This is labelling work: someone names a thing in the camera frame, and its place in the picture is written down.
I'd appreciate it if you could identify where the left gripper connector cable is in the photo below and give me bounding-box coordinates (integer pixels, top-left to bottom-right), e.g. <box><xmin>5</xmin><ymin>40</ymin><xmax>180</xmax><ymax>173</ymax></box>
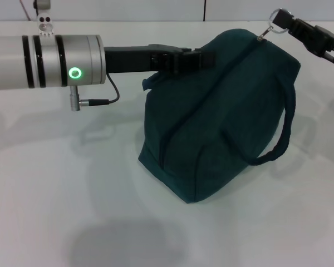
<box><xmin>68</xmin><ymin>72</ymin><xmax>121</xmax><ymax>112</ymax></box>

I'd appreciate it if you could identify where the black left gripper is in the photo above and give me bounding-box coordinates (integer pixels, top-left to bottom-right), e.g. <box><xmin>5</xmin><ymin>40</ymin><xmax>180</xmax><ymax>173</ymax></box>
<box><xmin>103</xmin><ymin>43</ymin><xmax>215</xmax><ymax>76</ymax></box>

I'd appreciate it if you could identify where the dark teal insulated bag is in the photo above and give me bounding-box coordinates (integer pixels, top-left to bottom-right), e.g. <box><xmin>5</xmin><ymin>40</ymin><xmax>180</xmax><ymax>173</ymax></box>
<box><xmin>137</xmin><ymin>8</ymin><xmax>301</xmax><ymax>205</ymax></box>

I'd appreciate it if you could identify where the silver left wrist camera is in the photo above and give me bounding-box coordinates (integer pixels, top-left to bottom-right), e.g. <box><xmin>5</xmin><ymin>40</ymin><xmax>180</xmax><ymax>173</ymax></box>
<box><xmin>33</xmin><ymin>0</ymin><xmax>56</xmax><ymax>37</ymax></box>

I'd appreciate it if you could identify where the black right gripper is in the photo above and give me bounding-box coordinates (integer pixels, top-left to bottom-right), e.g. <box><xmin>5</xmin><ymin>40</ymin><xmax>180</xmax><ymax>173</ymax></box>
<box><xmin>273</xmin><ymin>8</ymin><xmax>334</xmax><ymax>71</ymax></box>

